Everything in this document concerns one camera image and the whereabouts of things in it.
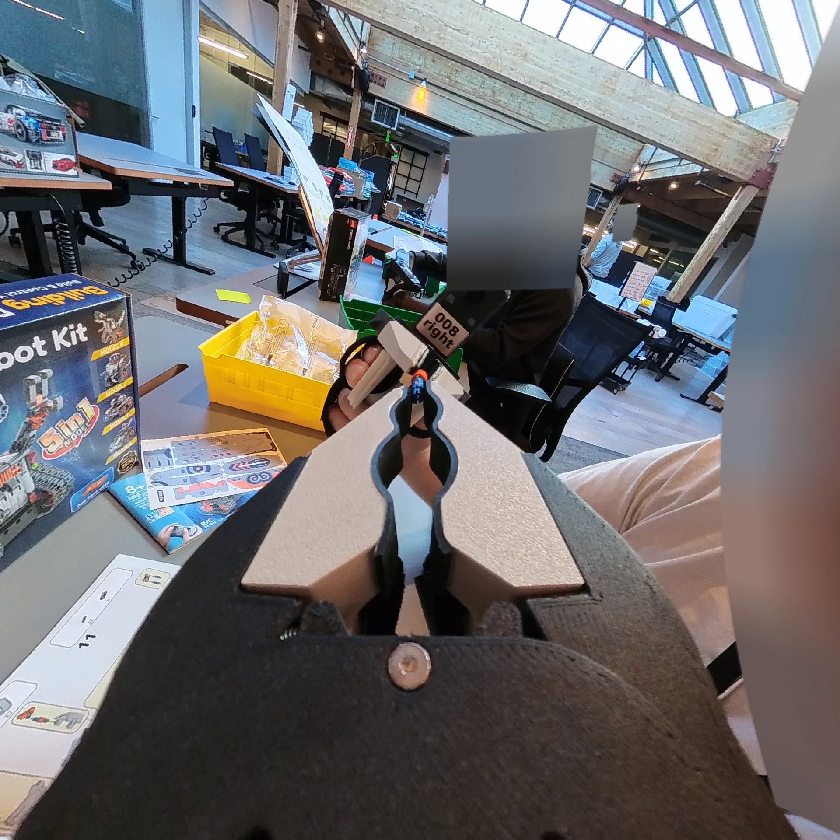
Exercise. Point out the toy car box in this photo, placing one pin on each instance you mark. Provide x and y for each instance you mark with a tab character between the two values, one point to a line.
33	131

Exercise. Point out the blue toy connector pin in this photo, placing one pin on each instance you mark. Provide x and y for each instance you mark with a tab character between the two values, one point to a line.
415	396

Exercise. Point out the black product box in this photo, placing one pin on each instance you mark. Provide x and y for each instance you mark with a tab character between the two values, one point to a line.
341	256

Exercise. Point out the robot sticker sheet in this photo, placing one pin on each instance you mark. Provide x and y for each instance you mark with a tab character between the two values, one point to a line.
210	466

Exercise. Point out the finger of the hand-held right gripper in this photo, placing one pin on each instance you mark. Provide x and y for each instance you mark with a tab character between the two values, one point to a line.
446	384
401	344

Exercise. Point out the handwritten sign board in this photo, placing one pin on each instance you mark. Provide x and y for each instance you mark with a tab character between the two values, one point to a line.
638	282

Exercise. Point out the blue booklet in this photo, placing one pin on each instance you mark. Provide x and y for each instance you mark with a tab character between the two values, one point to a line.
170	525

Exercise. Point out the blue robot kit box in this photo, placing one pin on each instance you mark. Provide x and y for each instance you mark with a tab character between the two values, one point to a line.
65	407

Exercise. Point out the green plastic bin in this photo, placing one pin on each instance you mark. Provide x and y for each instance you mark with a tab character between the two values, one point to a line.
367	315

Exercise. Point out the yellow plastic bin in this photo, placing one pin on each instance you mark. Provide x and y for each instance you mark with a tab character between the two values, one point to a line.
262	394

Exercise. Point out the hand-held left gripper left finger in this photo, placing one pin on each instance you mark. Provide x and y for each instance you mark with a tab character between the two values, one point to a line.
315	525

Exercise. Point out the white storage box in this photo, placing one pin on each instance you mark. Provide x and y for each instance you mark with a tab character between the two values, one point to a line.
709	315

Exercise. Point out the white poster board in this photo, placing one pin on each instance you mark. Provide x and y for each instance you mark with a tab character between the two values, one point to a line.
302	157

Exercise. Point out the open instruction booklet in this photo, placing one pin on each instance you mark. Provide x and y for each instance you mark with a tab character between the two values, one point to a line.
65	656

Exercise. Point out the yellow sticky note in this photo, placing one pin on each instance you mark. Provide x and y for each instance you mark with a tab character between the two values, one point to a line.
233	295

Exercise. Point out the person's right hand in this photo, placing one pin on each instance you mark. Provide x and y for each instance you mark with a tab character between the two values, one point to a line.
364	371

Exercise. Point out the black mesh office chair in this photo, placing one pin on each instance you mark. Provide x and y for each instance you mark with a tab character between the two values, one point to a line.
590	354

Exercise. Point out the wood-edged grey desk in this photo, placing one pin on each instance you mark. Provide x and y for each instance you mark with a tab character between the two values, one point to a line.
144	161
210	298
39	184
256	177

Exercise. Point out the pile of clear plastic bags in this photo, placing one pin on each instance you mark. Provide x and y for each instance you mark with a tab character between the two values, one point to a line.
289	341

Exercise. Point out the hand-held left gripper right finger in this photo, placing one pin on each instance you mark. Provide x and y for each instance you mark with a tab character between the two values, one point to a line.
512	525

